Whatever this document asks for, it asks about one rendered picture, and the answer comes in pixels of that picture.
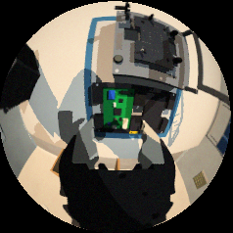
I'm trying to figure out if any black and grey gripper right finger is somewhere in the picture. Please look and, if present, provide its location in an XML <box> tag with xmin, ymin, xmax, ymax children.
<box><xmin>138</xmin><ymin>120</ymin><xmax>176</xmax><ymax>195</ymax></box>

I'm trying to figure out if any green circuit board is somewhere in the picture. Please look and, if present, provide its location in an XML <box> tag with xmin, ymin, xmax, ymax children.
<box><xmin>103</xmin><ymin>87</ymin><xmax>135</xmax><ymax>129</ymax></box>

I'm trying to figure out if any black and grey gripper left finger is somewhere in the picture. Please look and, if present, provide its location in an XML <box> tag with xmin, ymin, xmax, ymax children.
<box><xmin>59</xmin><ymin>117</ymin><xmax>99</xmax><ymax>197</ymax></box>

